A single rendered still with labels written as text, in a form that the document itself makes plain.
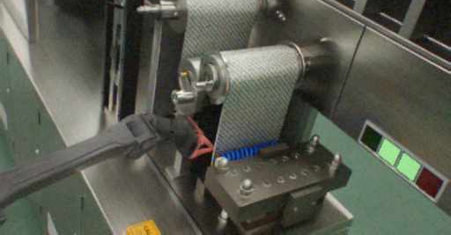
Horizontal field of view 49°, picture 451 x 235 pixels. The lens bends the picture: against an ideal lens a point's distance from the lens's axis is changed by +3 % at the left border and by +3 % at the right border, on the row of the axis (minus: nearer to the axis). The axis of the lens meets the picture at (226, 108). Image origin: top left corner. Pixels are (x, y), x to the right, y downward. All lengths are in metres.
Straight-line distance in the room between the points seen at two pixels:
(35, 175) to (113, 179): 0.50
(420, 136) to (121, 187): 0.79
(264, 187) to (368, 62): 0.42
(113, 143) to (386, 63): 0.68
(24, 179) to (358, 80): 0.84
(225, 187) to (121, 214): 0.29
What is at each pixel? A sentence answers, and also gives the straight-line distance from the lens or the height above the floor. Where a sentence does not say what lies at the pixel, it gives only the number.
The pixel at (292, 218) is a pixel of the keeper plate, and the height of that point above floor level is 0.94.
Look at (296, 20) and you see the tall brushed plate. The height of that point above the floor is 1.35.
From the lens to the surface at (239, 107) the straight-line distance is 1.28.
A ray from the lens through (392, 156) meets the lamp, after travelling 1.29.
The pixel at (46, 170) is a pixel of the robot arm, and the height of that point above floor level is 1.22.
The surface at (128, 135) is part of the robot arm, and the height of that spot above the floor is 1.21.
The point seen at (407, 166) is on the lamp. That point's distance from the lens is 1.27.
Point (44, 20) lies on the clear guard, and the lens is 2.11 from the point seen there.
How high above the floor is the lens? 1.84
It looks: 32 degrees down
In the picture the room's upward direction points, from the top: 12 degrees clockwise
